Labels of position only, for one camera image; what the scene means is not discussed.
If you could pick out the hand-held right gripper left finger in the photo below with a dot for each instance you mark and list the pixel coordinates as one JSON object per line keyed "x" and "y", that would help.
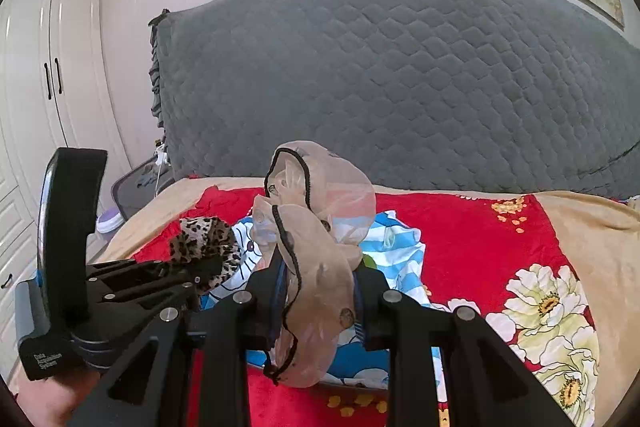
{"x": 260, "y": 302}

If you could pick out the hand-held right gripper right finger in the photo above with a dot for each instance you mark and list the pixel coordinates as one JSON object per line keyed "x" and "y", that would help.
{"x": 372, "y": 302}

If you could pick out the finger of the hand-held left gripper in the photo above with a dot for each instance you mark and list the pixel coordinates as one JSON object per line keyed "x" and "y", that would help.
{"x": 150, "y": 268}
{"x": 150, "y": 299}

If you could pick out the leopard print scrunchie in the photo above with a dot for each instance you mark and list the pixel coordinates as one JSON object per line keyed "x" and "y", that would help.
{"x": 200, "y": 237}

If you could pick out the grey box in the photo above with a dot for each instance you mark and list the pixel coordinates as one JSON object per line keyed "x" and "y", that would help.
{"x": 350, "y": 385}

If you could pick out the beige sheer scrunchie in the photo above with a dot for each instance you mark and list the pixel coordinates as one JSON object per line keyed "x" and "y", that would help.
{"x": 325, "y": 207}

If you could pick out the person's left hand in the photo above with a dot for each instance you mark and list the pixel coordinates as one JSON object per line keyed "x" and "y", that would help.
{"x": 55, "y": 399}

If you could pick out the purple waste bin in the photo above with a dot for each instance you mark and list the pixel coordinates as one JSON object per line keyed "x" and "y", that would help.
{"x": 111, "y": 221}

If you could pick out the black side table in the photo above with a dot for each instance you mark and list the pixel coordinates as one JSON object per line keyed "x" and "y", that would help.
{"x": 135, "y": 192}

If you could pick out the blue-grey small cloth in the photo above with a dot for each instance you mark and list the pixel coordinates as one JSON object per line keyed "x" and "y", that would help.
{"x": 146, "y": 177}

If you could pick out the red floral blanket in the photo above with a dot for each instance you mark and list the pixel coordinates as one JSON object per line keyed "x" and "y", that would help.
{"x": 465, "y": 247}

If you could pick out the white wardrobe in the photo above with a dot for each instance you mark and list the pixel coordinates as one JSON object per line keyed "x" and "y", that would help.
{"x": 30, "y": 107}

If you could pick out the grey quilted headboard cover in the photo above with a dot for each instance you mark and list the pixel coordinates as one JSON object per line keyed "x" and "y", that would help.
{"x": 400, "y": 82}

